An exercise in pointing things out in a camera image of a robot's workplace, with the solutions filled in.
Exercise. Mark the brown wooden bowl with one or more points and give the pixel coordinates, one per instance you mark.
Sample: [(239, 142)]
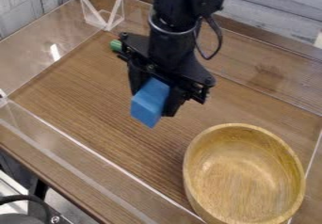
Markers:
[(243, 177)]

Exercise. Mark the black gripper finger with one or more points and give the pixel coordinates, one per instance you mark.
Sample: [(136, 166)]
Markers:
[(138, 75), (174, 101)]

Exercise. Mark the black table leg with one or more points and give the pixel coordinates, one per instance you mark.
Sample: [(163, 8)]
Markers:
[(40, 189)]

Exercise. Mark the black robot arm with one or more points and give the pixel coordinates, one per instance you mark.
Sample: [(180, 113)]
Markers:
[(167, 54)]

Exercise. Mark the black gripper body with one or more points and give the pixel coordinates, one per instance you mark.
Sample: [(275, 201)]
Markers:
[(187, 75)]

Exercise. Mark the clear acrylic tray wall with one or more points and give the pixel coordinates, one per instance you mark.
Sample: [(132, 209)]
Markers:
[(67, 128)]

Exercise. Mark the green white marker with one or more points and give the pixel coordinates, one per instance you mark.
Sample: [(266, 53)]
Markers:
[(115, 44)]

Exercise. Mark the blue rectangular block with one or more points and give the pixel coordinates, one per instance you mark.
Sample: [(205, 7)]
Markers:
[(148, 101)]

